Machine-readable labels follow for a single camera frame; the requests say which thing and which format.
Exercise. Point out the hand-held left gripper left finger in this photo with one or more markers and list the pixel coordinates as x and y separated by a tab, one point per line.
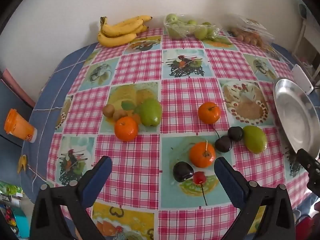
98	180

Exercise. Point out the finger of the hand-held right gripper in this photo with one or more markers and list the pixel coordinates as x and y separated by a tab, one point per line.
306	158

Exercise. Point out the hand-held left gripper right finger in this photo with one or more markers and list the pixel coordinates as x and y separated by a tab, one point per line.
228	180

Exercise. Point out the orange mandarin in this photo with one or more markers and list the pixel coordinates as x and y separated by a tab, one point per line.
202	155
126	129
209	113

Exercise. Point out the silver metal plate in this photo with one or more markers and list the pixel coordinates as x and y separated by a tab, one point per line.
295	115

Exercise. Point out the brown kiwi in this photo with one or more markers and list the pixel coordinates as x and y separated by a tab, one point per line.
108	110
119	115

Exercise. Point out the red cherry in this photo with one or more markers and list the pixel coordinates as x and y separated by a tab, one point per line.
199	177

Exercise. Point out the dark purple plum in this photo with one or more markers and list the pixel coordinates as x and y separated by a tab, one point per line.
183	171
223	144
235	133

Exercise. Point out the green mango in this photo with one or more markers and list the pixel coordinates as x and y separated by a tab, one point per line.
255	139
150	112

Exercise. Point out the yellow peel scrap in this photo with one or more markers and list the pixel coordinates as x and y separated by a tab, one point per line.
22	163

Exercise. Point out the white power adapter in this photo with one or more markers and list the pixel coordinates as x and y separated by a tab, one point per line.
302	78

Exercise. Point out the teal plastic box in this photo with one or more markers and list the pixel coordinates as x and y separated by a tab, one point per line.
21	223

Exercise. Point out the orange plastic cup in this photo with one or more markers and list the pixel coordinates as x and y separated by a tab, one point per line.
18	126

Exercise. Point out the pink checkered printed tablecloth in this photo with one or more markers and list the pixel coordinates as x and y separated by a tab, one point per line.
180	85

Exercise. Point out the white shelf unit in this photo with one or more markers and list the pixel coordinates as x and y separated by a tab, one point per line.
306	45

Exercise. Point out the pink curved furniture edge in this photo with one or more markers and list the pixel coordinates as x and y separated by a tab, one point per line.
17	90

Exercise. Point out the pile of brown longans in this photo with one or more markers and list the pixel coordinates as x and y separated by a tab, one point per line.
246	37

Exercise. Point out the clear plastic clamshell box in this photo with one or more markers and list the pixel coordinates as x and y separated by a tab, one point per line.
260	28

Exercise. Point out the bunch of yellow bananas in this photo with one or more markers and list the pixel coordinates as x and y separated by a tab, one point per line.
117	33

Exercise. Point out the clear plastic fruit tray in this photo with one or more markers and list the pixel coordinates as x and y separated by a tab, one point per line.
180	31

